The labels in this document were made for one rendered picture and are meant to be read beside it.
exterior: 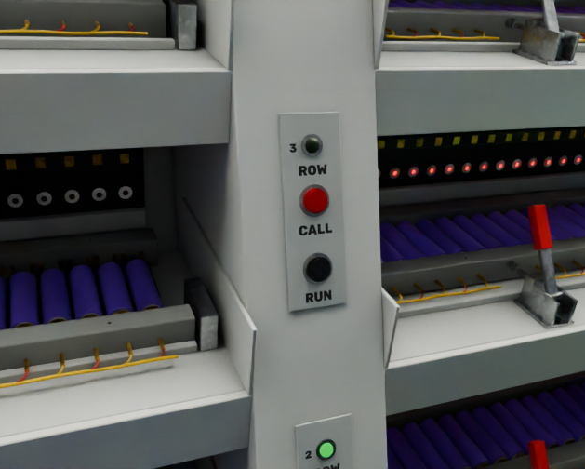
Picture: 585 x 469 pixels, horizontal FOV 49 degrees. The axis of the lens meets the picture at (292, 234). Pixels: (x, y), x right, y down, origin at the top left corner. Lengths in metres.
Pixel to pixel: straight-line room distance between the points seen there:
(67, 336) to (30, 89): 0.15
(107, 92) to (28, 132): 0.05
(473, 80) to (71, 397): 0.33
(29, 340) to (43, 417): 0.05
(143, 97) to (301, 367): 0.19
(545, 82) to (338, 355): 0.25
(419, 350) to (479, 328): 0.06
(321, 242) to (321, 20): 0.14
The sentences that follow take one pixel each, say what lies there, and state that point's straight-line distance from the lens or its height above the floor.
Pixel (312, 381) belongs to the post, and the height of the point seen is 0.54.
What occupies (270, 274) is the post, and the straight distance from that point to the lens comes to 0.40.
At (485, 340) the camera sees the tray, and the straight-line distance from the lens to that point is 0.50.
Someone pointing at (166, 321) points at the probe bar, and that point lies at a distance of 0.43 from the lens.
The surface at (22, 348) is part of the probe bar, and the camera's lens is 0.43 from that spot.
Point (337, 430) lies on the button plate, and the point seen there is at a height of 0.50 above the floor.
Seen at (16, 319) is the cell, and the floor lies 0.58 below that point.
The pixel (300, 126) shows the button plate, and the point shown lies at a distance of 0.40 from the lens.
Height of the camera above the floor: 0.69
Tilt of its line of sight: 8 degrees down
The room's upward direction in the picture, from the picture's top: 3 degrees counter-clockwise
